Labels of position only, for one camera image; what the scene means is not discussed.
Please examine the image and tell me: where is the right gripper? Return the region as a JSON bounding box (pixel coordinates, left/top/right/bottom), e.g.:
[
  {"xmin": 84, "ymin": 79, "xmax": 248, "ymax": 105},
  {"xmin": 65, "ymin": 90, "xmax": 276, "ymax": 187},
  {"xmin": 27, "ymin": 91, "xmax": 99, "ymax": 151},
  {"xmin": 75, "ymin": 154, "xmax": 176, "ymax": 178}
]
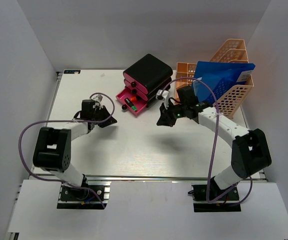
[{"xmin": 157, "ymin": 100, "xmax": 188, "ymax": 127}]

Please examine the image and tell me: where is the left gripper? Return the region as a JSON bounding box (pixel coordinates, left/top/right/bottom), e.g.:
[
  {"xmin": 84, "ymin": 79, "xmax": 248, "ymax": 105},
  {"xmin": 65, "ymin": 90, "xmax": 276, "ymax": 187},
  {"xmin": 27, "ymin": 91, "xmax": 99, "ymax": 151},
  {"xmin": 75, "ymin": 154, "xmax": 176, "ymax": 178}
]
[{"xmin": 92, "ymin": 105, "xmax": 118, "ymax": 128}]

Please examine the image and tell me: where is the green highlighter marker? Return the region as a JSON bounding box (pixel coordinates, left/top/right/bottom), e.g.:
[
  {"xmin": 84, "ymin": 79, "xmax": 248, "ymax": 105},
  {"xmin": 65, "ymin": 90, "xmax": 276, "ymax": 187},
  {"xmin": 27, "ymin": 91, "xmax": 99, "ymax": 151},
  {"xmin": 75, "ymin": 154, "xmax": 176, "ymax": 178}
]
[{"xmin": 125, "ymin": 98, "xmax": 137, "ymax": 112}]

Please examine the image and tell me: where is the black pink drawer organizer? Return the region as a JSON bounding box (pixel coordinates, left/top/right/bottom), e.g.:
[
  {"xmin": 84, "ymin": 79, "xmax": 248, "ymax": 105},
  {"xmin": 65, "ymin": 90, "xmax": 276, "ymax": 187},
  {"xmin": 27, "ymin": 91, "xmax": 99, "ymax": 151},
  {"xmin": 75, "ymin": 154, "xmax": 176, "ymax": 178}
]
[{"xmin": 116, "ymin": 53, "xmax": 173, "ymax": 116}]

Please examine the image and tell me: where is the blue plastic folder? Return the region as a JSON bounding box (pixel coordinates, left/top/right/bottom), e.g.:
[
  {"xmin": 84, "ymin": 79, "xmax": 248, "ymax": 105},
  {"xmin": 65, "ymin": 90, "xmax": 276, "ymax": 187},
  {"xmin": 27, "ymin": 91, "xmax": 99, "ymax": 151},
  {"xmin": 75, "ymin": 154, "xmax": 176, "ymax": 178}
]
[{"xmin": 192, "ymin": 61, "xmax": 255, "ymax": 104}]

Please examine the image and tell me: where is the orange highlighter marker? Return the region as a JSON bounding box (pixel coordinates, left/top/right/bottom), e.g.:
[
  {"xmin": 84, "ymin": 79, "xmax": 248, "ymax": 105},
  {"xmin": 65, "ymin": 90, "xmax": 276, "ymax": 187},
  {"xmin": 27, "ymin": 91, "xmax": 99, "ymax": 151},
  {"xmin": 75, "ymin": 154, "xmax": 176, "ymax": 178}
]
[{"xmin": 130, "ymin": 96, "xmax": 140, "ymax": 103}]

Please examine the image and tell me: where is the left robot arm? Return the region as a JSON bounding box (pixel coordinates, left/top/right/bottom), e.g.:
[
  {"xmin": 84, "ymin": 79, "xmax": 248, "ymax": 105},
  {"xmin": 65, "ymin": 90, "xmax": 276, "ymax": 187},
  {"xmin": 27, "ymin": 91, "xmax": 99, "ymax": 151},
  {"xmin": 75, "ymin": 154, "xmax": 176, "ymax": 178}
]
[{"xmin": 33, "ymin": 94, "xmax": 117, "ymax": 200}]

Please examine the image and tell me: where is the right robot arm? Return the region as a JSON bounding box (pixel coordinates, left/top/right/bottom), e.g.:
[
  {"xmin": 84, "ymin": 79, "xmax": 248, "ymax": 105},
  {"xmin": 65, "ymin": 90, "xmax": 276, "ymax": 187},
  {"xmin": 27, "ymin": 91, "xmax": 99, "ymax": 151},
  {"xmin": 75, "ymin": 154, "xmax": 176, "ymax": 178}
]
[{"xmin": 156, "ymin": 86, "xmax": 272, "ymax": 203}]

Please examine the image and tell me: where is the black label sticker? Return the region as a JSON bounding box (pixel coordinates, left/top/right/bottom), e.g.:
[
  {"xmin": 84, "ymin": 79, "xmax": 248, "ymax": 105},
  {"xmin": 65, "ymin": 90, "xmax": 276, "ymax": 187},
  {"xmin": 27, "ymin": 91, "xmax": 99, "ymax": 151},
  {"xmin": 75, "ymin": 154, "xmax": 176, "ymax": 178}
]
[{"xmin": 63, "ymin": 69, "xmax": 81, "ymax": 75}]

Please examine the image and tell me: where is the peach file rack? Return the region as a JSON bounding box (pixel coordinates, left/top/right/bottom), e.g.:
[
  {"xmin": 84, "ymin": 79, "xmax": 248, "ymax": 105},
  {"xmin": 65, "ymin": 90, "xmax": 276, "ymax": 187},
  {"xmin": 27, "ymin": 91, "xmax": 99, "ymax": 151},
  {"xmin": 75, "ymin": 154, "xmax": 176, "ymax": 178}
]
[{"xmin": 175, "ymin": 38, "xmax": 253, "ymax": 118}]

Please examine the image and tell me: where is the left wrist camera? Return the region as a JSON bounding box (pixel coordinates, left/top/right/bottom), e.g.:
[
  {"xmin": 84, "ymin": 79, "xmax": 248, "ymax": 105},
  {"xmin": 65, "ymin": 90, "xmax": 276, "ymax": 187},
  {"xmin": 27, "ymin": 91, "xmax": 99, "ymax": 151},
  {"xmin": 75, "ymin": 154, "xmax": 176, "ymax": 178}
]
[{"xmin": 91, "ymin": 94, "xmax": 103, "ymax": 106}]

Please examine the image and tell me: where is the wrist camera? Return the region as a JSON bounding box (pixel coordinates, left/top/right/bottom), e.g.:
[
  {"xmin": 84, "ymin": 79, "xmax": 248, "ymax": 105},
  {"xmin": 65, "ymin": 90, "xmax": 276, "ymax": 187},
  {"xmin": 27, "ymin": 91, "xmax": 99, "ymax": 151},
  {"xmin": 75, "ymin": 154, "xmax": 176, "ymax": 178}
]
[
  {"xmin": 91, "ymin": 94, "xmax": 103, "ymax": 106},
  {"xmin": 156, "ymin": 89, "xmax": 169, "ymax": 102}
]

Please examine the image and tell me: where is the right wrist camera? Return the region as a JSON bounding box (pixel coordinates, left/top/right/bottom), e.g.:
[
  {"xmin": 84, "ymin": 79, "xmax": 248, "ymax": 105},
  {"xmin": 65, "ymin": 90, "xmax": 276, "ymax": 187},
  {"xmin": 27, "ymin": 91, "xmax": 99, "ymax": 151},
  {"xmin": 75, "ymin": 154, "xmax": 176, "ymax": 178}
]
[{"xmin": 156, "ymin": 89, "xmax": 169, "ymax": 102}]

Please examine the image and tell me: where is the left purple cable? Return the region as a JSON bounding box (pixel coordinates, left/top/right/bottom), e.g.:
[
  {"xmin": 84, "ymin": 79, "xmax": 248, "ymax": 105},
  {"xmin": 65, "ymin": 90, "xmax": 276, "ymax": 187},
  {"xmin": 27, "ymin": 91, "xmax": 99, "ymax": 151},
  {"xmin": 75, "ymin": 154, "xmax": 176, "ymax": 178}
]
[{"xmin": 18, "ymin": 92, "xmax": 116, "ymax": 209}]

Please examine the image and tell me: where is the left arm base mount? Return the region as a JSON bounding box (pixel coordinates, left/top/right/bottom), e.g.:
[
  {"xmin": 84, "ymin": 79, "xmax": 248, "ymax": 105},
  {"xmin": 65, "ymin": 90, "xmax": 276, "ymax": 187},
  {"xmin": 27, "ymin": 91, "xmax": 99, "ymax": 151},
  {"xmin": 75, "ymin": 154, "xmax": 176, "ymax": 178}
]
[{"xmin": 57, "ymin": 180, "xmax": 110, "ymax": 210}]

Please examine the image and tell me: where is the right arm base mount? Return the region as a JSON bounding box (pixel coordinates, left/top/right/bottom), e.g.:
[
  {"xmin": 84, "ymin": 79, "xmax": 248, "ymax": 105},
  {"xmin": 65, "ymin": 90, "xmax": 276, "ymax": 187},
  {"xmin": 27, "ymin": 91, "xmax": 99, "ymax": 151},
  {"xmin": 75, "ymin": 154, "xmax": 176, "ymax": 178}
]
[{"xmin": 188, "ymin": 183, "xmax": 242, "ymax": 213}]

